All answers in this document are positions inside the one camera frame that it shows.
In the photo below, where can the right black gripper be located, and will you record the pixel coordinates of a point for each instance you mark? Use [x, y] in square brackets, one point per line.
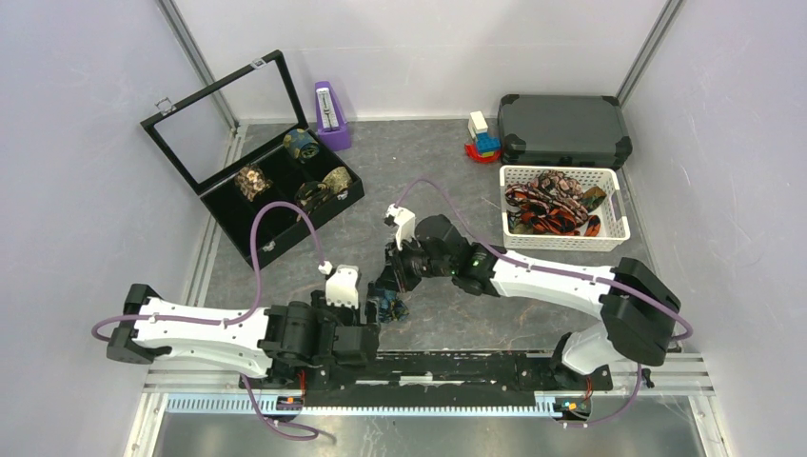
[394, 275]

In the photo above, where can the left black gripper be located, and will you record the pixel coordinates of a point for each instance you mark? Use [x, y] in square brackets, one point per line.
[318, 298]

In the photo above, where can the blue yellow patterned tie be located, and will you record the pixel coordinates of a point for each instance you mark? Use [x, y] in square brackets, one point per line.
[384, 305]

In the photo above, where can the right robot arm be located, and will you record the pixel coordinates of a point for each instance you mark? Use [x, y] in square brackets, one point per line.
[636, 312]

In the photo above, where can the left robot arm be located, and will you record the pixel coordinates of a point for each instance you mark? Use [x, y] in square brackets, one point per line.
[274, 345]

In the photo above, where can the colourful toy block stack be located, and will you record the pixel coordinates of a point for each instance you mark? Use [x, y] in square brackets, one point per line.
[482, 146]

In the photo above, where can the orange black tie pile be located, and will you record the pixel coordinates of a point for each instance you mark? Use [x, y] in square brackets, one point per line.
[553, 203]

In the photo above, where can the rolled olive gold tie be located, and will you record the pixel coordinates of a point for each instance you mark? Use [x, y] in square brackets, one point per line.
[338, 180]

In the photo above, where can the purple metronome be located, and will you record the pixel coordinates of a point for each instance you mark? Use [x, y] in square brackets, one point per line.
[332, 126]

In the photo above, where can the dark grey hard case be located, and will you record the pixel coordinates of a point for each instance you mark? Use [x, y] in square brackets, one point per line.
[583, 131]

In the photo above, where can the white plastic basket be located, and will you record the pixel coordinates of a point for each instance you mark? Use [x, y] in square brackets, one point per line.
[614, 224]

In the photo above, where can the rolled teal tie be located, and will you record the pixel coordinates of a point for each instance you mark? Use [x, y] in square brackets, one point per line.
[301, 145]

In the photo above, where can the rolled brown floral tie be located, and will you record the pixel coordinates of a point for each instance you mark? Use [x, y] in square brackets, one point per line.
[252, 182]

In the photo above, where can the black tie display box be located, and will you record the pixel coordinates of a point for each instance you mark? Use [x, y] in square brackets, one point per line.
[272, 224]

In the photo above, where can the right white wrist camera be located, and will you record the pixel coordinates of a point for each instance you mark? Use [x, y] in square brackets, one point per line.
[404, 221]

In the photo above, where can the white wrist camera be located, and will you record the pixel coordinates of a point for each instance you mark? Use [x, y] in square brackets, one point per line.
[404, 221]
[341, 285]

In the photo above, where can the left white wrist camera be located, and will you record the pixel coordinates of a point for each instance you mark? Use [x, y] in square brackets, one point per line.
[341, 285]

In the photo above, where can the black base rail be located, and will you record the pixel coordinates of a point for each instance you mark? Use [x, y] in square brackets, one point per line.
[495, 378]

